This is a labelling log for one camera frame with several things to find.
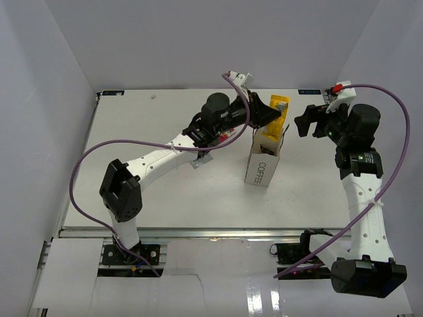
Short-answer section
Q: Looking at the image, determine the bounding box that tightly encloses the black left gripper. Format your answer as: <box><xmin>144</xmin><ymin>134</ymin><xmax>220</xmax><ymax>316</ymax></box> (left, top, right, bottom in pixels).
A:
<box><xmin>214</xmin><ymin>90</ymin><xmax>280</xmax><ymax>135</ymax></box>

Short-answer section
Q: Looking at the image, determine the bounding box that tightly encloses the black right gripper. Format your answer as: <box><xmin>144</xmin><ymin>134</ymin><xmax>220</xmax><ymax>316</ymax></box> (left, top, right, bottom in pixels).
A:
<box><xmin>295</xmin><ymin>100</ymin><xmax>352</xmax><ymax>147</ymax></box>

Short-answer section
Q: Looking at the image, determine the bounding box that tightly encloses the yellow snack bar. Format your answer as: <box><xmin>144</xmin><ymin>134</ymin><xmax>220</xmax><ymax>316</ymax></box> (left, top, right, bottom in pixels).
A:
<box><xmin>262</xmin><ymin>94</ymin><xmax>290</xmax><ymax>142</ymax></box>

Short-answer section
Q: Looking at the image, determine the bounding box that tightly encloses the pink candy packet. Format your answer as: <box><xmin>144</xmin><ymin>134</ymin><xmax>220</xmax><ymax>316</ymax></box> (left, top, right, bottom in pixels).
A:
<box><xmin>219</xmin><ymin>129</ymin><xmax>235</xmax><ymax>143</ymax></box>

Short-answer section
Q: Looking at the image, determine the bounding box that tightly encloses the silver blue snack packet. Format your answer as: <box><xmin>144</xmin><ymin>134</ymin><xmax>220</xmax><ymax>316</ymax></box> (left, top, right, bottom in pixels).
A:
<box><xmin>190</xmin><ymin>153</ymin><xmax>213</xmax><ymax>169</ymax></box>

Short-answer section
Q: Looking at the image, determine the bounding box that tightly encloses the brown m&m packet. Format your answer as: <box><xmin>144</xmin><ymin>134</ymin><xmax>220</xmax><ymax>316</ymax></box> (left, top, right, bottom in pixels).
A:
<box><xmin>260</xmin><ymin>145</ymin><xmax>275</xmax><ymax>156</ymax></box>

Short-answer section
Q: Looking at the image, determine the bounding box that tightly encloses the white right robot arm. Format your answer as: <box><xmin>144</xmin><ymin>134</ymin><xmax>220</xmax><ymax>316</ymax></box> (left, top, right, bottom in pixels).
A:
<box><xmin>294</xmin><ymin>104</ymin><xmax>407</xmax><ymax>299</ymax></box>

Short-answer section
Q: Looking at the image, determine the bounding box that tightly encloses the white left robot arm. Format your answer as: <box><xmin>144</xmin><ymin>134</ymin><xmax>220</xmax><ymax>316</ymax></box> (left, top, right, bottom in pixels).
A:
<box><xmin>99</xmin><ymin>92</ymin><xmax>281</xmax><ymax>264</ymax></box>

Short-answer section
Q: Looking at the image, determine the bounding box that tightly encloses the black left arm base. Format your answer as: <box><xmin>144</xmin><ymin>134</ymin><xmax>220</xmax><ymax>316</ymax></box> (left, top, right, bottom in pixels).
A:
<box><xmin>101</xmin><ymin>244</ymin><xmax>161</xmax><ymax>266</ymax></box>

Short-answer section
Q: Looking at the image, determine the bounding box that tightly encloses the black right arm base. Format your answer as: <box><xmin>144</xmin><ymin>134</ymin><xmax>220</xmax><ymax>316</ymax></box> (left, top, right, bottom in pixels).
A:
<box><xmin>269</xmin><ymin>243</ymin><xmax>330</xmax><ymax>280</ymax></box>

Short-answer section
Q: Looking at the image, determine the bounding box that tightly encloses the white coffee paper bag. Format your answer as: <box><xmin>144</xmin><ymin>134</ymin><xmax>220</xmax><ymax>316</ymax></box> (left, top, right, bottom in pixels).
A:
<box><xmin>244</xmin><ymin>125</ymin><xmax>289</xmax><ymax>188</ymax></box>

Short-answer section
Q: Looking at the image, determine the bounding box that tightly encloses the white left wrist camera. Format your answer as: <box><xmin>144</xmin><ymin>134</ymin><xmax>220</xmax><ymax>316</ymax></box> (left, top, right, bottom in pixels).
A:
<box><xmin>229</xmin><ymin>71</ymin><xmax>255</xmax><ymax>90</ymax></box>

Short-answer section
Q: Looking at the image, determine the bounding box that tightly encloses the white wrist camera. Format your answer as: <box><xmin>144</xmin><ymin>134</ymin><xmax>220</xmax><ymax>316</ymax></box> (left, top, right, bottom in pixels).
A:
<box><xmin>229</xmin><ymin>71</ymin><xmax>255</xmax><ymax>90</ymax></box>
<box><xmin>325</xmin><ymin>81</ymin><xmax>356</xmax><ymax>113</ymax></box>

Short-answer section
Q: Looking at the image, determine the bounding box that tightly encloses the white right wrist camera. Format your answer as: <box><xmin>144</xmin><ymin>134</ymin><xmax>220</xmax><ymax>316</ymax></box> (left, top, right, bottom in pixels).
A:
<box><xmin>325</xmin><ymin>81</ymin><xmax>356</xmax><ymax>113</ymax></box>

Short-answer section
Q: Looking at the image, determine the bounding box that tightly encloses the aluminium table front rail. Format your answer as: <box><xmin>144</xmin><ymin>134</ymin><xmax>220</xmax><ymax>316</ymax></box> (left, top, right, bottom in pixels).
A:
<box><xmin>58</xmin><ymin>227</ymin><xmax>353</xmax><ymax>239</ymax></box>

